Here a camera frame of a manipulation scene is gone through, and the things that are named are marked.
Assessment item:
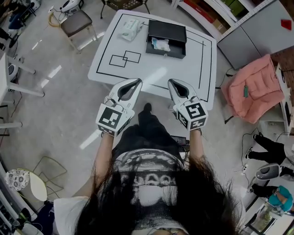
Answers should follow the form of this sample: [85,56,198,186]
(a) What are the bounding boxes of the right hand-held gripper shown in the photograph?
[168,78,209,132]

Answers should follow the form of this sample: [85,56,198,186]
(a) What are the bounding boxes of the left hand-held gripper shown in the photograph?
[96,78,143,138]

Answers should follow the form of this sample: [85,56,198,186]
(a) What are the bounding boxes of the clear plastic bag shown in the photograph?
[151,37,171,52]

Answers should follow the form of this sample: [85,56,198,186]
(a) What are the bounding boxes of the black drawer box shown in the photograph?
[145,19,187,60]

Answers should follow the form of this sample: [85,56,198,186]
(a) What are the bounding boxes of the person's right forearm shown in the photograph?
[188,128,205,166]

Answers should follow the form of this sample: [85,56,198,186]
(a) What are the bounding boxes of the person's left forearm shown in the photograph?
[93,132,114,182]

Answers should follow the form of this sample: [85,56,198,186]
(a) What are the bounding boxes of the cardboard box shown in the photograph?
[212,18,228,35]

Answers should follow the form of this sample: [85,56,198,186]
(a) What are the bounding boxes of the red flat box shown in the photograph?
[183,0,215,24]

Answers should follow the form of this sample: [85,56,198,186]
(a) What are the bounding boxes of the person's black trousers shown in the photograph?
[112,107,185,161]

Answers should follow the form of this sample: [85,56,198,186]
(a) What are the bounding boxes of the black flat case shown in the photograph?
[170,135,190,152]

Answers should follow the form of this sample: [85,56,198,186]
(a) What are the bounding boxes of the white tissue packet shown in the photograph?
[117,18,144,42]

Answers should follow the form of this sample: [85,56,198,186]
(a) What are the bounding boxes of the pink padded chair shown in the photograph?
[221,53,286,125]

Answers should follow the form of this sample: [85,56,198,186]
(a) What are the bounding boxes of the white metal shelf rack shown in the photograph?
[171,0,277,43]

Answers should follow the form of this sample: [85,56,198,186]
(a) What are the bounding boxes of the brown seat wooden chair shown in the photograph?
[49,9,99,55]

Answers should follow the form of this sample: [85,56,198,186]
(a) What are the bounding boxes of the black rattan table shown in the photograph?
[100,0,151,19]

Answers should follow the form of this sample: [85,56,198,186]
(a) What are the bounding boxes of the white fridge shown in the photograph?
[216,0,294,71]

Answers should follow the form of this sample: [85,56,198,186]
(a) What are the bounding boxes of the white side desk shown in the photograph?
[259,62,294,136]

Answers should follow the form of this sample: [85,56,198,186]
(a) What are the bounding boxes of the white dome device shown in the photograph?
[59,0,85,13]

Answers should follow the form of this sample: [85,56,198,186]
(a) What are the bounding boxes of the person's printed white shirt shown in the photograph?
[53,148,189,235]

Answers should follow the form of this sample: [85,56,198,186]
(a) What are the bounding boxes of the white and grey dome appliance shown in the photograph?
[255,162,282,181]

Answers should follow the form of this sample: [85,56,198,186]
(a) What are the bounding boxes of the white round appliance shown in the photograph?
[7,64,18,80]

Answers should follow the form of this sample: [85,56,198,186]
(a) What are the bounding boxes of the red sticker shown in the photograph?
[280,19,293,30]

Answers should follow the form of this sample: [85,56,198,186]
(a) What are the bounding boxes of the floral round stool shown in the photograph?
[5,168,31,191]

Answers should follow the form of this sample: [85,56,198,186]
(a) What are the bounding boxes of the green wire chair frame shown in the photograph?
[33,156,68,201]

